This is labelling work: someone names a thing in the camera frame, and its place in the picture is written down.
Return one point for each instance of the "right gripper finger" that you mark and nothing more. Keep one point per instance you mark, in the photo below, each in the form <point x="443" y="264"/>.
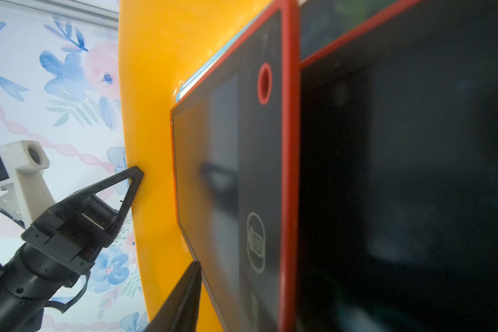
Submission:
<point x="180" y="311"/>

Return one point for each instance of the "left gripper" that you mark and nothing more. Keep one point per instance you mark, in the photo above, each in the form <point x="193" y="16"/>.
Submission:
<point x="74" y="231"/>

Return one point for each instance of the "red writing tablet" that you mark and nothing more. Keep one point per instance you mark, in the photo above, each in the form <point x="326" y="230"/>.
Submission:
<point x="236" y="142"/>
<point x="398" y="225"/>

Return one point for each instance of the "yellow plastic storage box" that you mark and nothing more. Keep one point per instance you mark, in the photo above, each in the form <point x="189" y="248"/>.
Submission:
<point x="162" y="44"/>

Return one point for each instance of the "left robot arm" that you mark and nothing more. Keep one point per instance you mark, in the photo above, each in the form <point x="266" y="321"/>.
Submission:
<point x="30" y="280"/>

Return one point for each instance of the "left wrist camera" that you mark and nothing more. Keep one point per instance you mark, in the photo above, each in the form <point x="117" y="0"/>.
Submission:
<point x="24" y="194"/>

